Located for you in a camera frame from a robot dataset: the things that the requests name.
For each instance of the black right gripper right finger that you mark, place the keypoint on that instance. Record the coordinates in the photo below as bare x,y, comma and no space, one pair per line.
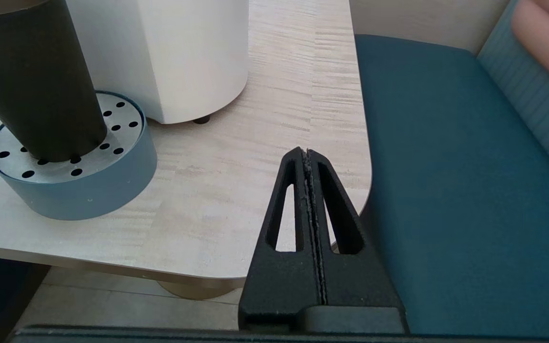
350,281

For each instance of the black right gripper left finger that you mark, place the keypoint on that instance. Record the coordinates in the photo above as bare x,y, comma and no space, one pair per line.
279,281

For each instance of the black plastic cup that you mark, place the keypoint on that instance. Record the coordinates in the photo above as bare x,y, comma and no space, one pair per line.
36,81

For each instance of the dark blue sofa seat cushion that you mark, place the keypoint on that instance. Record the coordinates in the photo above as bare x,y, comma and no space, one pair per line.
455,181

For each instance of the large round perforated drip tray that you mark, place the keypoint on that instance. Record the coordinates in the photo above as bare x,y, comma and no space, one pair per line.
93,186

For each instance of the large tea beverage dispenser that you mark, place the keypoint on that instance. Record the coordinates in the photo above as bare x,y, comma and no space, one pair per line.
179,57

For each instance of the beige table pedestal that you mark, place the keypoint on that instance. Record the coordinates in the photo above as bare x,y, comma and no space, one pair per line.
198,289

